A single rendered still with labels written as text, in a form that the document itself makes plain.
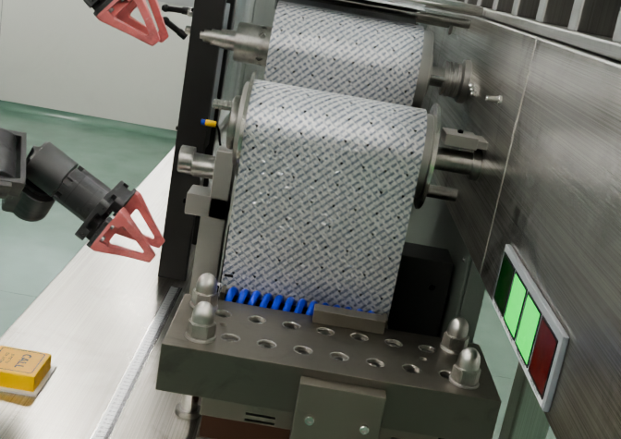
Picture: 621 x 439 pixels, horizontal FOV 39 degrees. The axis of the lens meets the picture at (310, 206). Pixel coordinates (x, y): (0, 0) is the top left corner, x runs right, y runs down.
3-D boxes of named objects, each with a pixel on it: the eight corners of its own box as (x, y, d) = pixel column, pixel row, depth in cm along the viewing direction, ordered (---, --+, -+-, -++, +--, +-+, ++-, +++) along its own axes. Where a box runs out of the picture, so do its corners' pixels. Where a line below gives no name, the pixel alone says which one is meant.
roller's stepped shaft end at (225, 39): (200, 43, 143) (202, 24, 142) (236, 50, 143) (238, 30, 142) (197, 45, 140) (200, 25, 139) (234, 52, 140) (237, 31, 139)
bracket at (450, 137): (439, 138, 122) (442, 124, 121) (480, 144, 122) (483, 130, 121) (444, 144, 117) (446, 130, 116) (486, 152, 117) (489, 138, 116)
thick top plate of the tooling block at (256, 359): (178, 334, 117) (185, 292, 115) (469, 384, 118) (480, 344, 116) (154, 389, 102) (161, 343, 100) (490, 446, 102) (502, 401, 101)
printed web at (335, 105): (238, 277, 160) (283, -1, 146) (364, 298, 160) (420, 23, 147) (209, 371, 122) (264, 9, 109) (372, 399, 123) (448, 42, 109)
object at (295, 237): (219, 296, 120) (238, 167, 115) (386, 324, 120) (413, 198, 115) (218, 297, 119) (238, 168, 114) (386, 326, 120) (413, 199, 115)
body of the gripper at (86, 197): (84, 244, 113) (38, 209, 112) (106, 221, 123) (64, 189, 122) (113, 207, 111) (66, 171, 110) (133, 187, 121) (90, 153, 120)
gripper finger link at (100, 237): (133, 283, 114) (76, 239, 113) (146, 264, 121) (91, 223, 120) (164, 246, 112) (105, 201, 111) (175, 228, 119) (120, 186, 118)
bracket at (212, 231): (168, 330, 134) (195, 139, 126) (210, 337, 134) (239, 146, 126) (163, 344, 129) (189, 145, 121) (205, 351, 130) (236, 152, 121)
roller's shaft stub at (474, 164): (424, 168, 122) (431, 138, 121) (472, 176, 123) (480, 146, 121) (427, 175, 118) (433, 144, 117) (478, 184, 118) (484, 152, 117)
